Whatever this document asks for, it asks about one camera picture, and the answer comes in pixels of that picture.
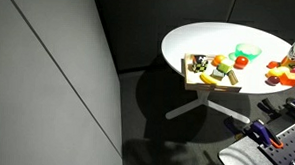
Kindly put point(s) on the yellow toy banana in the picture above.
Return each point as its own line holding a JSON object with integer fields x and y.
{"x": 209, "y": 79}

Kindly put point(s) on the yellow toy lemon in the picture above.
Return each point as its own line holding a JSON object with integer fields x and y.
{"x": 277, "y": 71}

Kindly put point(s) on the purple clamp near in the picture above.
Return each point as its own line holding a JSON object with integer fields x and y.
{"x": 256, "y": 131}

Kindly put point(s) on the green translucent bowl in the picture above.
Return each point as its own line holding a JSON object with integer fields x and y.
{"x": 248, "y": 50}

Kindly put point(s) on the black patterned soft cube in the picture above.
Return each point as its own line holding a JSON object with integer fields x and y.
{"x": 199, "y": 63}

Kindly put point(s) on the purple clamp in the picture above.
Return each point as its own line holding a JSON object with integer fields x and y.
{"x": 273, "y": 113}
{"x": 256, "y": 131}

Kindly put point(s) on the grey-green toy block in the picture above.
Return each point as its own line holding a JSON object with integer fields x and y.
{"x": 217, "y": 75}

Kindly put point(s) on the orange toy fruit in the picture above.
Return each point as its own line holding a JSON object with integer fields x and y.
{"x": 217, "y": 60}

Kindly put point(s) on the purple clamp far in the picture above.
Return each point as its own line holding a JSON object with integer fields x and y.
{"x": 273, "y": 113}

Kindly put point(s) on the wooden tray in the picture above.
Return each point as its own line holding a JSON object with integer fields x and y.
{"x": 195, "y": 83}

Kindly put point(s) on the white round table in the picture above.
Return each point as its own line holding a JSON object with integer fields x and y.
{"x": 221, "y": 38}

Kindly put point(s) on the green toy block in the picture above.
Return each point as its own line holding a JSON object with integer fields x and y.
{"x": 224, "y": 67}

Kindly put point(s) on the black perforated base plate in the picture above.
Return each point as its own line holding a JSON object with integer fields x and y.
{"x": 284, "y": 155}

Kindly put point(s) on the orange toy block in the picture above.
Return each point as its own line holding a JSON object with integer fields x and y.
{"x": 287, "y": 79}

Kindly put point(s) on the small red toy piece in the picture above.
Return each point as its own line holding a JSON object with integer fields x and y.
{"x": 273, "y": 64}

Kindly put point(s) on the brown toy bar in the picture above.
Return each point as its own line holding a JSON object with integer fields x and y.
{"x": 232, "y": 77}

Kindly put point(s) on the dark purple toy plum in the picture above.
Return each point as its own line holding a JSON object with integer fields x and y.
{"x": 273, "y": 80}

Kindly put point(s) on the red toy tomato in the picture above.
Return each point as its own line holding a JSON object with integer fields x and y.
{"x": 241, "y": 62}

